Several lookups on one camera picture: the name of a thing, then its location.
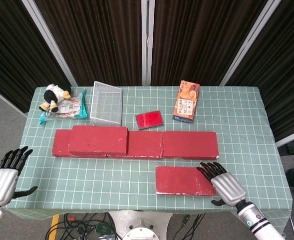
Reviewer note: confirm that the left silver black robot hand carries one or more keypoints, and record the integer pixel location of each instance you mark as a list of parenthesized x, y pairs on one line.
[(0, 185)]

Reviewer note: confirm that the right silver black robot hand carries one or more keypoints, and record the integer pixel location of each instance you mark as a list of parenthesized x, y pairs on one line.
[(227, 187)]

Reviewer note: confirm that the red brick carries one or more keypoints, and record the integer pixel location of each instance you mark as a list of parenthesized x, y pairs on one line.
[(179, 180), (98, 140), (190, 145), (61, 143), (144, 145)]

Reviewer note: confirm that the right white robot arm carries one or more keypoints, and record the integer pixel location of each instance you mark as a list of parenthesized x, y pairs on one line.
[(259, 222)]

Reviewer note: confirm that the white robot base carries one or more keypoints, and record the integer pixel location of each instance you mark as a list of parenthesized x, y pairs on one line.
[(141, 225)]

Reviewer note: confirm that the orange biscuit box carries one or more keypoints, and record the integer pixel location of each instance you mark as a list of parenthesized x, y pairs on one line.
[(186, 102)]

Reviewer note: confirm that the green checked tablecloth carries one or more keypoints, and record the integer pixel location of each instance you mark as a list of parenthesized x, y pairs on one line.
[(99, 180)]

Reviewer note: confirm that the black white plush penguin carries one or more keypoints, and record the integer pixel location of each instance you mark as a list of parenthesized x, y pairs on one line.
[(53, 97)]

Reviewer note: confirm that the flat red card case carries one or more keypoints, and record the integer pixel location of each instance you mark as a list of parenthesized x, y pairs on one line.
[(149, 120)]

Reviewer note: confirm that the clear plastic snack bag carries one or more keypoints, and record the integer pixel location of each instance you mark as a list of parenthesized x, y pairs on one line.
[(70, 108)]

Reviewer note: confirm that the green circuit board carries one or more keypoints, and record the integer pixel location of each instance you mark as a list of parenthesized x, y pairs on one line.
[(103, 228)]

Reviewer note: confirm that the grey metal partition post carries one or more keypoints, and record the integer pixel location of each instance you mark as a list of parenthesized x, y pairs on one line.
[(49, 42), (147, 42), (249, 42)]

